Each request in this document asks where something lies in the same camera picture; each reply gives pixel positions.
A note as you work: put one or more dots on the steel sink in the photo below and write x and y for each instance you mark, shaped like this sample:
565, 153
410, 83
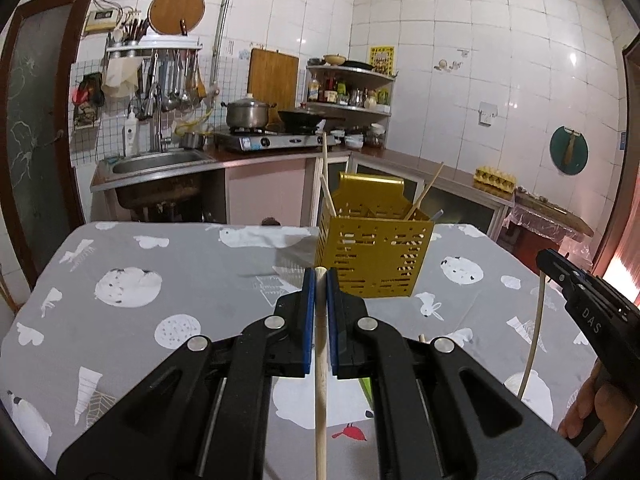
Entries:
155, 162

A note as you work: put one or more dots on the white wall outlet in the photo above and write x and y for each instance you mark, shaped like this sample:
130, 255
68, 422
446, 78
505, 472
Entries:
487, 115

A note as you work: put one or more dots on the clear plastic sheet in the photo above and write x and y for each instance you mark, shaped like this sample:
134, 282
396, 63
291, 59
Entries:
520, 222

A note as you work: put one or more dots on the small steel pot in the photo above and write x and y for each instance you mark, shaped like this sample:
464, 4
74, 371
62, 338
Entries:
191, 141

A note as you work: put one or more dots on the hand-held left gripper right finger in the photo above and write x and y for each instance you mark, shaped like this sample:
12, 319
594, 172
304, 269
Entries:
333, 325

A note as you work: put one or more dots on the yellow perforated utensil holder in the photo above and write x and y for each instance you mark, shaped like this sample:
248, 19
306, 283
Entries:
375, 255

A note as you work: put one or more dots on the yellow egg carton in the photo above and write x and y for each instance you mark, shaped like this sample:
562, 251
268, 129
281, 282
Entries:
495, 177

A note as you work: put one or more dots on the metal wall rack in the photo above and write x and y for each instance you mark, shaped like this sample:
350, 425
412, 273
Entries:
150, 44

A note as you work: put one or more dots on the ceramic bowl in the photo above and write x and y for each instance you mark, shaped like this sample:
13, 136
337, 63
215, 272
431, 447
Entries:
334, 59

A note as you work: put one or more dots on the steel pot with lid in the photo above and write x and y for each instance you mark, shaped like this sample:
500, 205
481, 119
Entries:
245, 115

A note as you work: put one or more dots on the row of condiment bottles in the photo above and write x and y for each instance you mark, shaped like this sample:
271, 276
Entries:
330, 92

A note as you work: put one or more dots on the beige wall device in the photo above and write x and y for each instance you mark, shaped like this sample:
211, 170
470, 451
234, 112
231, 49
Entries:
100, 20

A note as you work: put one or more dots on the round wooden board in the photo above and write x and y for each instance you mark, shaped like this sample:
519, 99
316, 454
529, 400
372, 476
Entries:
175, 10

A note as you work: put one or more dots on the thick wooden chopping block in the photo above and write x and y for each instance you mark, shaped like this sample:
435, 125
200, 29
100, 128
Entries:
550, 212

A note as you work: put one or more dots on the black wok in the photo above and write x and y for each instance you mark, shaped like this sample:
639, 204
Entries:
302, 119

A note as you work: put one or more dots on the green round board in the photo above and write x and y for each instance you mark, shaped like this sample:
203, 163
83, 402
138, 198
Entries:
557, 152

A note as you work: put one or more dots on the black pan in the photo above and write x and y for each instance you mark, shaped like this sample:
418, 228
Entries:
357, 64

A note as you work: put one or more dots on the metal wall pipe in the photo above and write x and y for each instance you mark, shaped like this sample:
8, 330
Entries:
222, 20

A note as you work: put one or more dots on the kitchen counter cabinet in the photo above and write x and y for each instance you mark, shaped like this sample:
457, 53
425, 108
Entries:
260, 190

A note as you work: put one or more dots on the white cloth bag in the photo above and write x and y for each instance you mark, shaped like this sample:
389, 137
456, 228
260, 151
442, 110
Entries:
120, 77

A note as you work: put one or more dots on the wall hook stickers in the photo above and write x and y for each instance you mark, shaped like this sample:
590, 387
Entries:
447, 64

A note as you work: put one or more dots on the grey printed tablecloth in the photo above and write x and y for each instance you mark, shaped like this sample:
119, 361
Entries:
150, 360

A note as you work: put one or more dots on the row of hanging ladles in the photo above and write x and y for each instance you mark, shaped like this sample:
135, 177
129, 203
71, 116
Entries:
175, 80

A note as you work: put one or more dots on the white soap bottle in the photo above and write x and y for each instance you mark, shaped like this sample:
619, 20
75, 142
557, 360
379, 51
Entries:
131, 137

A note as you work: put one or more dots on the glass jar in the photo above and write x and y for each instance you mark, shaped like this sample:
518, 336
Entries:
376, 137

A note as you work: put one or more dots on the red black hanging item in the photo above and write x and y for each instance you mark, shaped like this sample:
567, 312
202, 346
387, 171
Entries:
87, 95

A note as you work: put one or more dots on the brown frosted glass door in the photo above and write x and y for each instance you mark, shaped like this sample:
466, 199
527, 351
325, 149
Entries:
40, 135

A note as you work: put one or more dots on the person's right hand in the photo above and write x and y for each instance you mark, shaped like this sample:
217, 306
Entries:
580, 410

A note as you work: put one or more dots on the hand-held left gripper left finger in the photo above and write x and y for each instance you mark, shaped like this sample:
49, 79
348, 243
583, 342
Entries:
308, 320

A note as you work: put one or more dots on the metal corner shelf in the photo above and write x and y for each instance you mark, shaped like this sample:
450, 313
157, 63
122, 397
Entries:
360, 108

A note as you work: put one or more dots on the gas stove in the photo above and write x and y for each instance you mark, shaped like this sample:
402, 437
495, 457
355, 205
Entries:
270, 141

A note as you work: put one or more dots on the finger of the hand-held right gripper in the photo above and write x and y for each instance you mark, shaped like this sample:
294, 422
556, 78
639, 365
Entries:
560, 265

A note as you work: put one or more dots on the rectangular wooden cutting board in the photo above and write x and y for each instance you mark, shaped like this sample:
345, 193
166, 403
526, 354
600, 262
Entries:
272, 77

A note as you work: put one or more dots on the brown wooden door frame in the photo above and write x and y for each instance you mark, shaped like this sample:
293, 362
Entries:
627, 160

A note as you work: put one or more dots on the yellow wall poster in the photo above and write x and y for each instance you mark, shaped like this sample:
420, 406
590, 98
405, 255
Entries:
381, 60

